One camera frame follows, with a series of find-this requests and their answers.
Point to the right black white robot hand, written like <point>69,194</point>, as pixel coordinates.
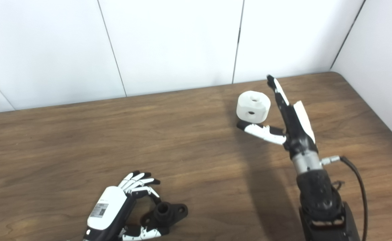
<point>296,130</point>

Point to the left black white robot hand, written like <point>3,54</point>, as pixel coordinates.
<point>107,207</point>

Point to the round white plastic piece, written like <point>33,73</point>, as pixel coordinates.
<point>252,107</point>

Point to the black flanged holder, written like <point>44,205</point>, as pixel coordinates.
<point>164,216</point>

